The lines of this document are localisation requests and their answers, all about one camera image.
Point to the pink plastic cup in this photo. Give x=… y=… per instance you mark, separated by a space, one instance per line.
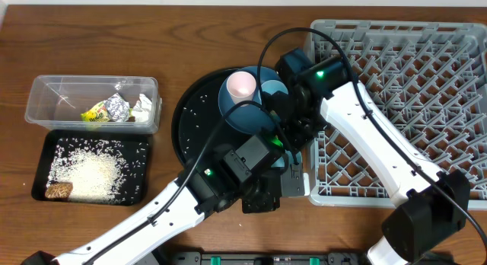
x=241 y=86

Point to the white rice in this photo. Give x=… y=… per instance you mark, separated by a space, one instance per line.
x=102 y=171

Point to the white tissue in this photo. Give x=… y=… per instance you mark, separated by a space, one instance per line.
x=142 y=109

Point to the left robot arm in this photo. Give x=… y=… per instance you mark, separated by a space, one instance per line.
x=132 y=240

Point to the yellow foil snack wrapper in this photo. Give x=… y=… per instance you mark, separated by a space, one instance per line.
x=113 y=109

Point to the grey plastic dishwasher rack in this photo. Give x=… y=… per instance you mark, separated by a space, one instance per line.
x=428 y=78

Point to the dark blue plate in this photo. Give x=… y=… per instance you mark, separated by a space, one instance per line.
x=248 y=118

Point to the round black serving tray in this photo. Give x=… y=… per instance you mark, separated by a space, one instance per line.
x=195 y=119

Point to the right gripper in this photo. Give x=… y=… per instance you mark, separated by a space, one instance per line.
x=296 y=142

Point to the light blue bowl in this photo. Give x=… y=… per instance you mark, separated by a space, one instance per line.
x=280 y=163

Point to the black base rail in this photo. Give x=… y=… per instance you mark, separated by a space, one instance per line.
x=196 y=258

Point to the light blue plastic cup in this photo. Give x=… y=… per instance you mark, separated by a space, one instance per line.
x=273 y=86

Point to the clear plastic bin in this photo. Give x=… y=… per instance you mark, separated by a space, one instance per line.
x=58 y=101

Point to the black rectangular tray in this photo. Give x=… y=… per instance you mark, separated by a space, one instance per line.
x=38 y=188

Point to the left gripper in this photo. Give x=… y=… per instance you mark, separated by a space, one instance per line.
x=263 y=205

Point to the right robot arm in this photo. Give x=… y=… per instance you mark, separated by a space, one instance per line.
x=430 y=205

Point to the brown walnut cookie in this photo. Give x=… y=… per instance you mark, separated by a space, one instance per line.
x=59 y=191

